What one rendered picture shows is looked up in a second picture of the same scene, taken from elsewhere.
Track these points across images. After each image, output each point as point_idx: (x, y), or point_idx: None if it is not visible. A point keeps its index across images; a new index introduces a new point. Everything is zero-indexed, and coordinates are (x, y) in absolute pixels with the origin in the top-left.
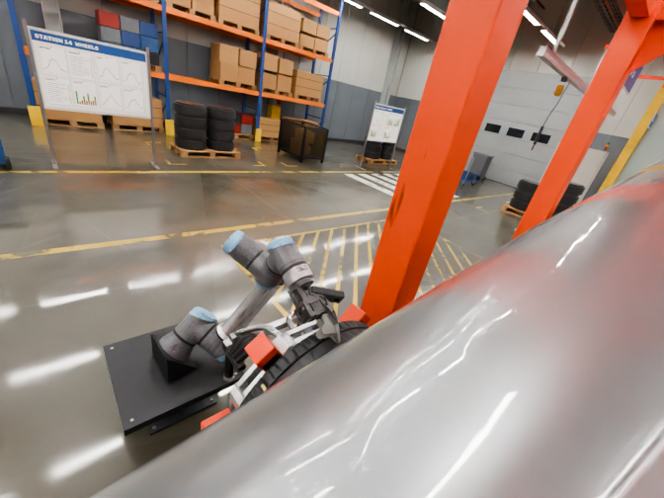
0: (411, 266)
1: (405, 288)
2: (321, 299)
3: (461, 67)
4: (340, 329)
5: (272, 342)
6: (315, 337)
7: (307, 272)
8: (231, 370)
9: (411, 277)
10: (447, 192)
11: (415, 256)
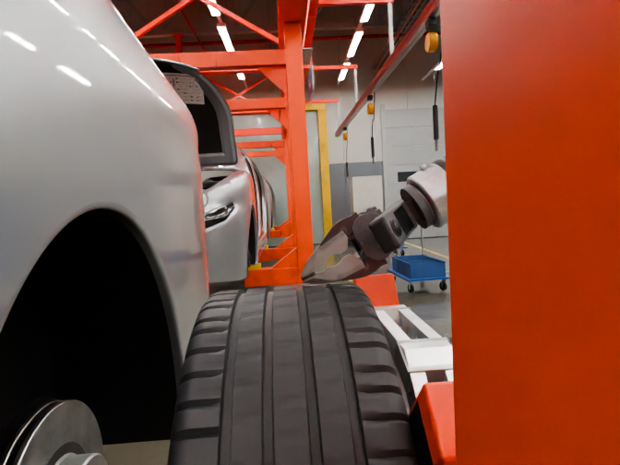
0: (458, 178)
1: (476, 384)
2: (365, 213)
3: None
4: (339, 292)
5: (387, 298)
6: (341, 282)
7: (415, 174)
8: None
9: (488, 299)
10: None
11: (458, 94)
